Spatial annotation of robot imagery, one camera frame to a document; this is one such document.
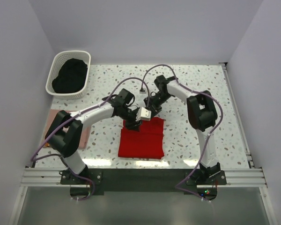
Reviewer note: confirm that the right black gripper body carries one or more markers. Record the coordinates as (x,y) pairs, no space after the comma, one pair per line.
(155,102)

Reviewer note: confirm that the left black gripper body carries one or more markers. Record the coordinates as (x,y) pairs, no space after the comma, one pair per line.
(129,117)

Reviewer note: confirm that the red t shirt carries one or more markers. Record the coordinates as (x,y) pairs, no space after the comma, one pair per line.
(146,143)

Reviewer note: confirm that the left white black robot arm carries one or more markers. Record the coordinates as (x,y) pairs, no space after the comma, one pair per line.
(64,134)

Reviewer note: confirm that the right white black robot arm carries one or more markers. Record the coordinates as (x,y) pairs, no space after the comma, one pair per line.
(202,116)

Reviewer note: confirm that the folded pink t shirt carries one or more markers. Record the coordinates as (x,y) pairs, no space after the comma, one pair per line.
(84,136)

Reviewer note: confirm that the black garment in basket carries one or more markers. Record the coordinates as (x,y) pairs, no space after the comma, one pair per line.
(71,77)

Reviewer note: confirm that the white plastic laundry basket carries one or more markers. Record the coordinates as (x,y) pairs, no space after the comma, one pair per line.
(57,63)

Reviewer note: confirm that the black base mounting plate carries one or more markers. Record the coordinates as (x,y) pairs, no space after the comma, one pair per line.
(100,181)

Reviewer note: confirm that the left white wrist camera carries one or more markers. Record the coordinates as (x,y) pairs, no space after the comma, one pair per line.
(143,114)

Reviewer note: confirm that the aluminium right side rail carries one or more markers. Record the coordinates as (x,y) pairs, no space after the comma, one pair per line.
(237,115)

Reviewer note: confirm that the aluminium rail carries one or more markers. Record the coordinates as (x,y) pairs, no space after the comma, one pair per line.
(237,115)
(49,177)

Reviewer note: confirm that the aluminium front rail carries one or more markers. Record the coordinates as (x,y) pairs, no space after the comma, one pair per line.
(49,177)

